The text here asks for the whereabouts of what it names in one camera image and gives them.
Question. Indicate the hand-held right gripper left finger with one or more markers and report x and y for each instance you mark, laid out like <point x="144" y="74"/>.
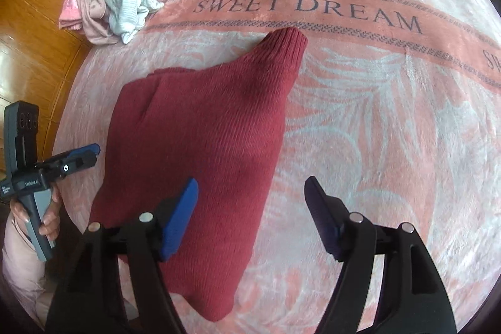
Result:
<point x="180" y="216"/>

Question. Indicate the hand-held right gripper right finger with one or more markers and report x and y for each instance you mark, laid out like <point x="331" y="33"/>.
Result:
<point x="321" y="208"/>

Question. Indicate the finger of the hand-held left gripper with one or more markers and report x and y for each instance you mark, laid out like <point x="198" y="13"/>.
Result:
<point x="84" y="163"/>
<point x="84" y="150"/>

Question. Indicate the dark red knit sweater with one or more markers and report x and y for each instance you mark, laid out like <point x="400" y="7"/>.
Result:
<point x="203" y="122"/>

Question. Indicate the person's left forearm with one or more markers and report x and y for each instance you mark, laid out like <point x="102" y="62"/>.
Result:
<point x="19" y="271"/>

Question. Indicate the person's left hand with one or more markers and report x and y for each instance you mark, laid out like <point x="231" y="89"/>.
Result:
<point x="49" y="228"/>

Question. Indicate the pink printed blanket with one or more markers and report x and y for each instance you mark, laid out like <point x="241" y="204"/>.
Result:
<point x="372" y="122"/>

